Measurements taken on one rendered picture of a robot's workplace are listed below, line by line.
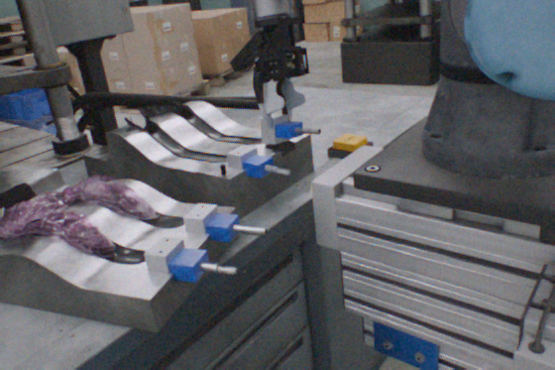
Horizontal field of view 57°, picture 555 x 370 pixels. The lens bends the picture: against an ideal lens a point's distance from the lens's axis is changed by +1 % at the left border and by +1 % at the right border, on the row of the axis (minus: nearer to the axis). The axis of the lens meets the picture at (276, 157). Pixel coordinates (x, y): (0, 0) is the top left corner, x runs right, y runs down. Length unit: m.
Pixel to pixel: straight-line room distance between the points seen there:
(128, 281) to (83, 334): 0.09
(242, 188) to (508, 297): 0.53
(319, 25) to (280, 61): 6.84
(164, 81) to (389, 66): 2.13
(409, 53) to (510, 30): 4.56
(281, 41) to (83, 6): 0.89
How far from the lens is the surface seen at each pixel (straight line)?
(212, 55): 5.62
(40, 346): 0.80
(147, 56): 4.89
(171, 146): 1.13
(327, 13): 7.75
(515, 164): 0.51
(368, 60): 5.06
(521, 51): 0.35
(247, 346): 1.09
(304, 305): 1.22
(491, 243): 0.55
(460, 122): 0.51
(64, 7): 1.71
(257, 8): 1.01
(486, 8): 0.34
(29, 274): 0.84
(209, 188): 0.97
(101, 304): 0.77
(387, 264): 0.62
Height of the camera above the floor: 1.25
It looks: 21 degrees down
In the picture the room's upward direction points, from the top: 7 degrees counter-clockwise
